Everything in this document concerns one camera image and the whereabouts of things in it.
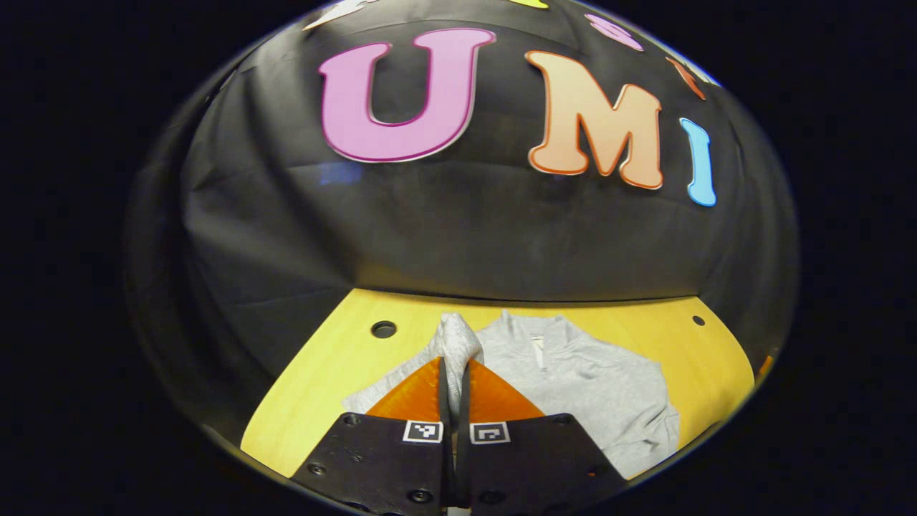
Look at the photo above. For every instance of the black backdrop cloth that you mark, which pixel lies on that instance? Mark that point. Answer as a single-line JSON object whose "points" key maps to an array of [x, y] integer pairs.
{"points": [[458, 229]]}

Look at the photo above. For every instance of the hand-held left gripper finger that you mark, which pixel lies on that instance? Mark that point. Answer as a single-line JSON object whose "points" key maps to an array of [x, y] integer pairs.
{"points": [[448, 466], [463, 466]]}

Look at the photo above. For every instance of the grey zip-collar sweatshirt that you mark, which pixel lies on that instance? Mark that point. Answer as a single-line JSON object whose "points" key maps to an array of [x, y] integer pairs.
{"points": [[594, 387]]}

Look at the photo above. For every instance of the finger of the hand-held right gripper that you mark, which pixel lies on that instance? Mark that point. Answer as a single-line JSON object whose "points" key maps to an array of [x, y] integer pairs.
{"points": [[765, 368]]}

